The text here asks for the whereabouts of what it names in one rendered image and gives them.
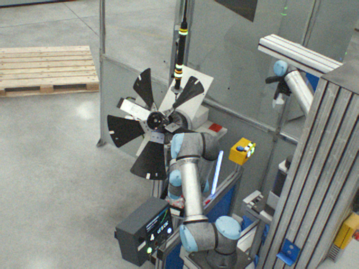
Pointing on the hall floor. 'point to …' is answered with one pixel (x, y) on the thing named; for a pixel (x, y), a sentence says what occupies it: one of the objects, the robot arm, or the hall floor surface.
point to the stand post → (157, 188)
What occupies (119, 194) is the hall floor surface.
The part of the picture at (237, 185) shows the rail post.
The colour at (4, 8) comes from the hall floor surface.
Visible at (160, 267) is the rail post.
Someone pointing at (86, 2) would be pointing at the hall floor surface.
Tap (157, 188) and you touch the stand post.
